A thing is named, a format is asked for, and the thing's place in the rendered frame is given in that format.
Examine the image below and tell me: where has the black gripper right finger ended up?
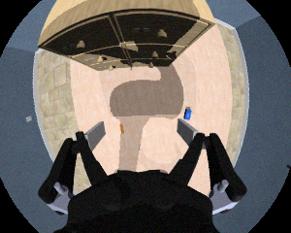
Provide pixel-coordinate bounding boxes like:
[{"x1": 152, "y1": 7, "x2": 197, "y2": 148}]
[{"x1": 150, "y1": 118, "x2": 247, "y2": 215}]

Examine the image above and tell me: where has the dark brown wooden chest of drawers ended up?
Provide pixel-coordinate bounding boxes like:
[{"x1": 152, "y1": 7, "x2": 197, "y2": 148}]
[{"x1": 37, "y1": 0, "x2": 216, "y2": 71}]

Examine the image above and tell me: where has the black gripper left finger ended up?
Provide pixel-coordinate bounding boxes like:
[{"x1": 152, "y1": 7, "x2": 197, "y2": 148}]
[{"x1": 38, "y1": 121, "x2": 124, "y2": 216}]

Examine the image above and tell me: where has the tan wooden drawer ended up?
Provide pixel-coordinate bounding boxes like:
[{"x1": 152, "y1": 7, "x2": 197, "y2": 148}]
[
  {"x1": 115, "y1": 11, "x2": 208, "y2": 46},
  {"x1": 44, "y1": 15, "x2": 120, "y2": 56},
  {"x1": 72, "y1": 45, "x2": 127, "y2": 65},
  {"x1": 131, "y1": 58, "x2": 173, "y2": 68},
  {"x1": 126, "y1": 44, "x2": 185, "y2": 59},
  {"x1": 89, "y1": 59, "x2": 130, "y2": 71}
]

